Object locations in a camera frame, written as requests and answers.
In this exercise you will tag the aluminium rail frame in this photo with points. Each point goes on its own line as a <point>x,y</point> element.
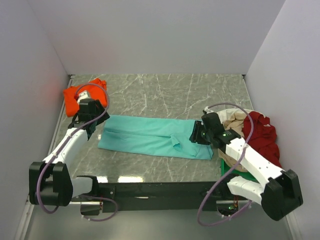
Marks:
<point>156,95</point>

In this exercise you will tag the folded orange t-shirt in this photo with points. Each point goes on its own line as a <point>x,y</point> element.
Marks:
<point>72,93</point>

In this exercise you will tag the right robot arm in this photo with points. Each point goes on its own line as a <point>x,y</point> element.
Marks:
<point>276,190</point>

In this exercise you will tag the red t-shirt in pile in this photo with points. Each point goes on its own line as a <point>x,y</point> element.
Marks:
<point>263,138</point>

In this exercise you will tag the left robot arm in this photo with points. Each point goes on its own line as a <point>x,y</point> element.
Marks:
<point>50,183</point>

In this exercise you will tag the teal t-shirt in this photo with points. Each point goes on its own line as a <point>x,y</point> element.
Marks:
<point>163,137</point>

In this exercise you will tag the beige t-shirt in pile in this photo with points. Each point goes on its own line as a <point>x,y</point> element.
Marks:
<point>237,126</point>

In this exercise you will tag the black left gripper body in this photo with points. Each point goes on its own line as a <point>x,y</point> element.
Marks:
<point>99,109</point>

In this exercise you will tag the white t-shirt in pile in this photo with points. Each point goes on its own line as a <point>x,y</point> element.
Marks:
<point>232,114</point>

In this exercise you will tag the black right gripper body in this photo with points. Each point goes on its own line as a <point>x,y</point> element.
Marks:
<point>200,135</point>

